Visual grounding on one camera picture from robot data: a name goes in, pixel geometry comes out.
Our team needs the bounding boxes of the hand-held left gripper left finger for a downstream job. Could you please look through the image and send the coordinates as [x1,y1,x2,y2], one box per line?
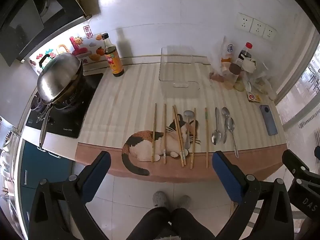
[28,151,112,240]

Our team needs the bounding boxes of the clear plastic container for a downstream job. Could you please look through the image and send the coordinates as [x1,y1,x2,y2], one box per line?
[159,45,200,90]

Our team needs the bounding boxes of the white wall socket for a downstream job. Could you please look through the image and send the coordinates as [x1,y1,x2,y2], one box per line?
[262,24,277,40]
[250,18,267,37]
[235,12,253,32]

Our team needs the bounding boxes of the grey slipper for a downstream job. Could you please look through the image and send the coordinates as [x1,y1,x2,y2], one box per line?
[153,191,169,208]
[176,195,191,209]

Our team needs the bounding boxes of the person's leg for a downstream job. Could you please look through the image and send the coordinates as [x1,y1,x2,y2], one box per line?
[171,207,216,240]
[126,206,174,240]

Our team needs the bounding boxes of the cartoon wall stickers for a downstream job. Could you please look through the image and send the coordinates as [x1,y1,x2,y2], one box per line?
[29,25,107,74]

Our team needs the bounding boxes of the metal spoon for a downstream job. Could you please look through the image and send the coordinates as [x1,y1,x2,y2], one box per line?
[211,107,222,145]
[221,107,230,144]
[227,117,239,159]
[184,110,195,149]

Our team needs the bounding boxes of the brown vinegar bottle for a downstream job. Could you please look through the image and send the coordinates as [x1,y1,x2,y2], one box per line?
[101,33,125,77]

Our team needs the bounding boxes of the blue cabinet door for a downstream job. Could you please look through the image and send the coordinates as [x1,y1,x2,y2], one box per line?
[19,139,73,222]

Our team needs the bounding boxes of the cat print table mat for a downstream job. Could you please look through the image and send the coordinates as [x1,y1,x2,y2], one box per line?
[75,62,288,183]

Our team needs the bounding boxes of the red cap soy sauce bottle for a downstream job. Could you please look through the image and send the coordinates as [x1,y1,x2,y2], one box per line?
[235,42,253,80]

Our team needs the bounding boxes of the brown lid jar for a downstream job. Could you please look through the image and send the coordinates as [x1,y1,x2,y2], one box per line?
[225,62,242,90]

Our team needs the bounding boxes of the crumpled clear plastic bags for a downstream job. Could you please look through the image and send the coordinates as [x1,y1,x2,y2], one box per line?
[246,62,278,101]

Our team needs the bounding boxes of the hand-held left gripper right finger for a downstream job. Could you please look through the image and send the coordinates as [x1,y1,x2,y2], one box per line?
[212,151,295,240]

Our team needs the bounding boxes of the blue smartphone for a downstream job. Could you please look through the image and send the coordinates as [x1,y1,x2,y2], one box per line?
[259,104,278,136]

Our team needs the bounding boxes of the black range hood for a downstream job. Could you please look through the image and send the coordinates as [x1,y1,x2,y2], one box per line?
[0,0,93,67]

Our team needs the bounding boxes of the person's left leg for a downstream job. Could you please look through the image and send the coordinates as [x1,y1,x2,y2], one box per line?
[126,206,174,240]

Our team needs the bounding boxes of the set of wooden chopsticks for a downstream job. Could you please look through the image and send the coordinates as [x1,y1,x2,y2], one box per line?
[151,102,209,170]

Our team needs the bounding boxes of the person's right leg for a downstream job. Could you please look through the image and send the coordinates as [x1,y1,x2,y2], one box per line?
[171,207,216,240]

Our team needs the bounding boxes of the small printed box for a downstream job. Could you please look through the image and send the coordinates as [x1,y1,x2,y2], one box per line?
[247,92,261,103]

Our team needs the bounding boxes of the wok with long handle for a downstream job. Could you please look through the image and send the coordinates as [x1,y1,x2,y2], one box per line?
[37,66,85,149]

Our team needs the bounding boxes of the black gas stove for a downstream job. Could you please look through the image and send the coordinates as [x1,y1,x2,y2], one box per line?
[25,73,104,139]

